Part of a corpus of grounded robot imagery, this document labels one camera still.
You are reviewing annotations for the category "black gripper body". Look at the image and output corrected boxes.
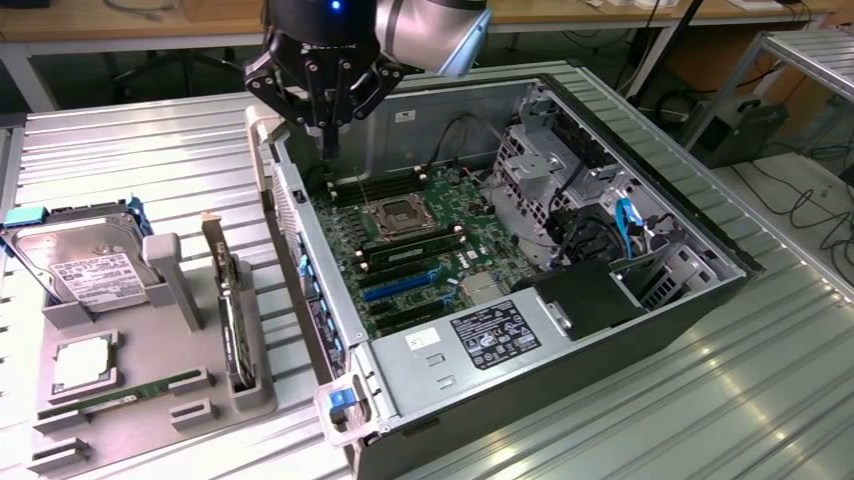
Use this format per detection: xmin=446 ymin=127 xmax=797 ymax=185
xmin=259 ymin=0 xmax=386 ymax=101

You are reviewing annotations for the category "graphics card with metal bracket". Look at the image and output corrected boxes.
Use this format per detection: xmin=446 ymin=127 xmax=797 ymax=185
xmin=198 ymin=210 xmax=260 ymax=392

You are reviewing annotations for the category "black chair base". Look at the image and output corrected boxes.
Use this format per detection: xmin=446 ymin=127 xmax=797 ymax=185
xmin=110 ymin=47 xmax=262 ymax=101

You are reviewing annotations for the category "green motherboard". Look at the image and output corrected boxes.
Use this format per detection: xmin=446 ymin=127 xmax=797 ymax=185
xmin=310 ymin=164 xmax=535 ymax=341

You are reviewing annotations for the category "green RAM stick in slot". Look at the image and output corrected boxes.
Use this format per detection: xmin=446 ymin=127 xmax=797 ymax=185
xmin=366 ymin=239 xmax=462 ymax=266

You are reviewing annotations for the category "perforated metal disk bay cage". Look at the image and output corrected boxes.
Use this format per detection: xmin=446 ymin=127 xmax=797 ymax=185
xmin=493 ymin=124 xmax=629 ymax=251

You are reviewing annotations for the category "blue expansion slot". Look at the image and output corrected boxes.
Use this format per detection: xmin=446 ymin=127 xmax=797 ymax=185
xmin=359 ymin=272 xmax=433 ymax=302

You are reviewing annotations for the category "black slanted stand pole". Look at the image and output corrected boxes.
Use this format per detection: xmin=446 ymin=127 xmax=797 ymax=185
xmin=633 ymin=0 xmax=706 ymax=101

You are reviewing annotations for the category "silver chipset heatsink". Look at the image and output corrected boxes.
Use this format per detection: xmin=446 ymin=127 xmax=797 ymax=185
xmin=457 ymin=273 xmax=513 ymax=307

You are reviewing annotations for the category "silver hard disk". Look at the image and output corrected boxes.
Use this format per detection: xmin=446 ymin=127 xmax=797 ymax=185
xmin=12 ymin=212 xmax=152 ymax=314

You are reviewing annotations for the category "hard disk drive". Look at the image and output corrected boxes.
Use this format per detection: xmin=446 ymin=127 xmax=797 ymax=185
xmin=0 ymin=196 xmax=156 ymax=306

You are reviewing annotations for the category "grey and black equipment box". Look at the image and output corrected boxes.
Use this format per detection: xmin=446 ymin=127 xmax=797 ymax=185
xmin=693 ymin=94 xmax=793 ymax=169

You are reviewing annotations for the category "grey plastic parts rack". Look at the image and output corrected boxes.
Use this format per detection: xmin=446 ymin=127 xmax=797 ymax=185
xmin=26 ymin=232 xmax=282 ymax=476

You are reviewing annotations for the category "grey power supply unit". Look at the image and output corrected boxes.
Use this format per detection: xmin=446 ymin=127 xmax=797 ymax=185
xmin=370 ymin=287 xmax=582 ymax=419

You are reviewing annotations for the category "silver CPU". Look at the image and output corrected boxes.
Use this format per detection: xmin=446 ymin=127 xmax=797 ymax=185
xmin=51 ymin=342 xmax=114 ymax=389

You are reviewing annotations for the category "open black PC case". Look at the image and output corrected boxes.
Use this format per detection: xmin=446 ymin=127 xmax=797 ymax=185
xmin=243 ymin=72 xmax=766 ymax=480

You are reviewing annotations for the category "grey looping wire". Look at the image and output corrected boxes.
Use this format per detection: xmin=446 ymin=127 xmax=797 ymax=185
xmin=426 ymin=113 xmax=509 ymax=171

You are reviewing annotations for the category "CPU socket with metal frame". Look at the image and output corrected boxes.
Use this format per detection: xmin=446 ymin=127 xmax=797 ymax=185
xmin=359 ymin=197 xmax=435 ymax=241

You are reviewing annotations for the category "black wire bundle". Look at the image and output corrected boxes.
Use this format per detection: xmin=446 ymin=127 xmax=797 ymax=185
xmin=546 ymin=204 xmax=635 ymax=266

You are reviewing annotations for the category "blue SATA wire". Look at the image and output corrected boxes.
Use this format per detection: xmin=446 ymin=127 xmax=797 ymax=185
xmin=617 ymin=197 xmax=646 ymax=261

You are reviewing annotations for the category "aluminium slat frame table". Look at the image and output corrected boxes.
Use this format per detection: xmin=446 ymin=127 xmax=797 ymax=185
xmin=679 ymin=30 xmax=854 ymax=166

